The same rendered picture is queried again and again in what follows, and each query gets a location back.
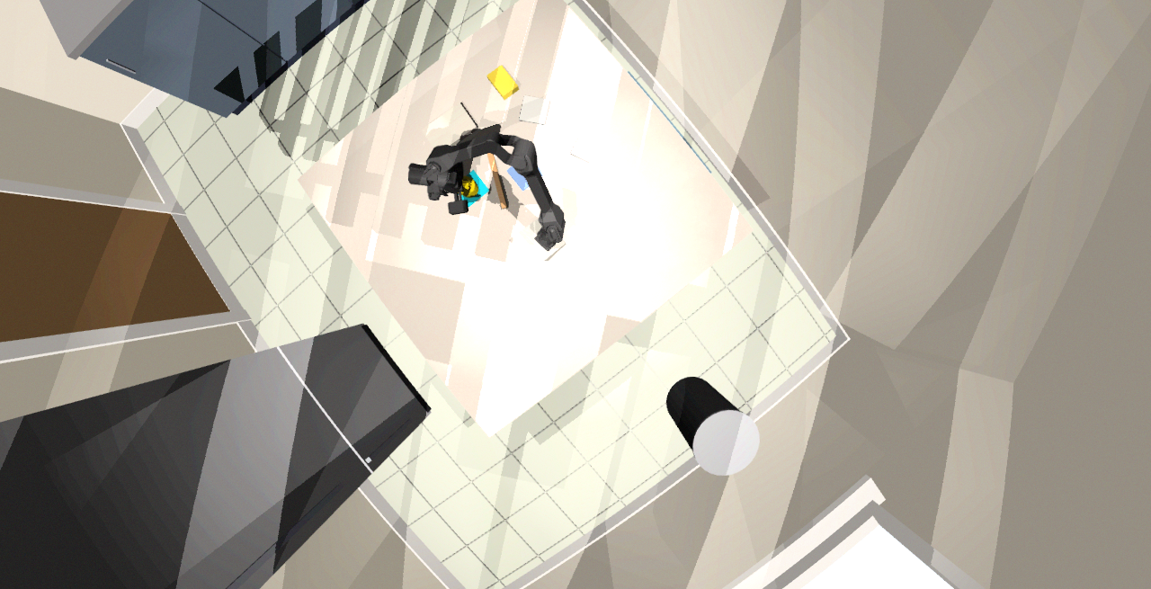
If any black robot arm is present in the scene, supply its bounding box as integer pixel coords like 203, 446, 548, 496
407, 131, 566, 251

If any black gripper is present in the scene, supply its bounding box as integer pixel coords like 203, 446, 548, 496
440, 162, 468, 215

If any tan flat bar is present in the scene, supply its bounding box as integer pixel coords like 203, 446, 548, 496
487, 153, 508, 211

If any yellow rectangular block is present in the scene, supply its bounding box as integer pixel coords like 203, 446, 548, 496
486, 66, 520, 100

